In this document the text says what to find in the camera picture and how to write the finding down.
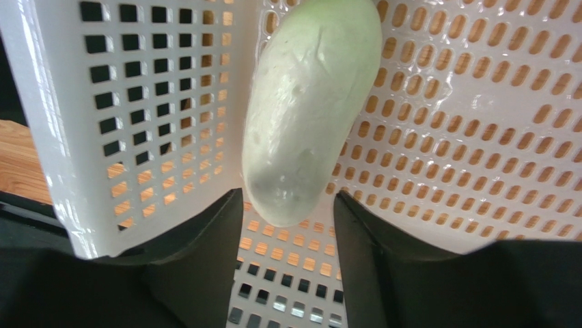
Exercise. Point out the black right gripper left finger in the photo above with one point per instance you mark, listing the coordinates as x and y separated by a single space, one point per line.
182 278

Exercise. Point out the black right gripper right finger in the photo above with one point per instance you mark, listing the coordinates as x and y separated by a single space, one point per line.
392 279

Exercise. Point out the white fake radish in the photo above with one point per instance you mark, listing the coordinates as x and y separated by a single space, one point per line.
310 84

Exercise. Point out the white plastic basket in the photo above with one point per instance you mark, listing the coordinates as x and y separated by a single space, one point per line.
471 133

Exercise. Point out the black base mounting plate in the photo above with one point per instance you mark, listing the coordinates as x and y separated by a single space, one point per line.
26 223

